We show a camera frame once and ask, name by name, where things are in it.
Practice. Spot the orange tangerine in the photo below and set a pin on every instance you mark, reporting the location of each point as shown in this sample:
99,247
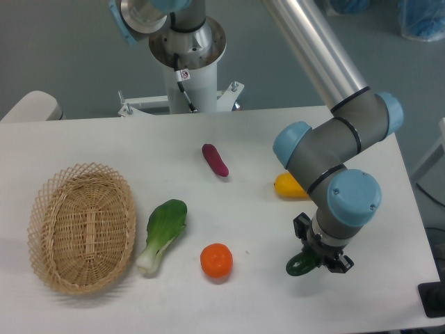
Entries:
216,260

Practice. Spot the purple sweet potato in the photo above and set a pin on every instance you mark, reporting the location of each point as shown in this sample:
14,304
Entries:
214,160

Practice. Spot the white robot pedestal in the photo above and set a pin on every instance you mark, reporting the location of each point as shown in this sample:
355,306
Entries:
189,63

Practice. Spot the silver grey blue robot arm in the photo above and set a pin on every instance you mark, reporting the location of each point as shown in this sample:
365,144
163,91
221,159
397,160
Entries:
346,199

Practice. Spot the dark green cucumber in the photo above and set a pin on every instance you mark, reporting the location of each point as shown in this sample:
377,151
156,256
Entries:
303,263

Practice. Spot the black device at table edge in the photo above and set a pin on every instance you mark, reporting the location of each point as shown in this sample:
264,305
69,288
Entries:
432,298

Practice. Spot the white furniture frame right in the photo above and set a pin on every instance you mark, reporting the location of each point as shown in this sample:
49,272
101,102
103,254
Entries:
431,157

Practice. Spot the green bok choy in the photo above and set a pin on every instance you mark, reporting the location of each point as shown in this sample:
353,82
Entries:
165,224

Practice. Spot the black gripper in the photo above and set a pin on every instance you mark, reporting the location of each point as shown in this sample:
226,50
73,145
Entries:
332,257

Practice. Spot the white chair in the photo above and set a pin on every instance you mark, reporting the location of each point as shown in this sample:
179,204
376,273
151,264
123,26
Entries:
35,106

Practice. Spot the woven wicker basket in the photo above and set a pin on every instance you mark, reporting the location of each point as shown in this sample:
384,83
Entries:
82,229

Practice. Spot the yellow pepper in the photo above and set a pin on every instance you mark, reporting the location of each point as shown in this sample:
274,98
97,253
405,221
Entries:
286,186

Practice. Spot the blue plastic bag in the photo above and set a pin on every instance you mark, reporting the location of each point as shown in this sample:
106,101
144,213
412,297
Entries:
421,21

